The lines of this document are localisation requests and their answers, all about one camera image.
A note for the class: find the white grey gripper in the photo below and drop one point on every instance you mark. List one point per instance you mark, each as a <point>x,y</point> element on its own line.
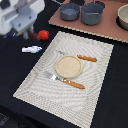
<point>17,17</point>

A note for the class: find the red toy tomato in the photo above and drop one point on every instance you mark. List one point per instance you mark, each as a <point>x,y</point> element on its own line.
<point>44,34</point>

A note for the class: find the brown toy sausage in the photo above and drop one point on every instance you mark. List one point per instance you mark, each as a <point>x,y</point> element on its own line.
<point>34,36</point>

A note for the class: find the grey frying pan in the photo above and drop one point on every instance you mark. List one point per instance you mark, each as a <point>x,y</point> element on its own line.
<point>69,11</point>

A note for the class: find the beige round plate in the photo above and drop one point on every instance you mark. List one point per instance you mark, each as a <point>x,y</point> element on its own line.
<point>68,66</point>

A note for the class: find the grey cooking pot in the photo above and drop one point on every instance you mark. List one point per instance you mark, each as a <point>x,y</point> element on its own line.
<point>91,13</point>

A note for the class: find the beige bowl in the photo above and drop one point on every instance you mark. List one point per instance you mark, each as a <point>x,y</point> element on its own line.
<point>123,16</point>

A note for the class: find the knife with orange handle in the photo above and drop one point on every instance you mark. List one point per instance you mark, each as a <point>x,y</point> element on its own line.
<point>78,56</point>

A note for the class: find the fork with orange handle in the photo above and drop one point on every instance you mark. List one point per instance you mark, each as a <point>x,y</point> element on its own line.
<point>69,82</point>

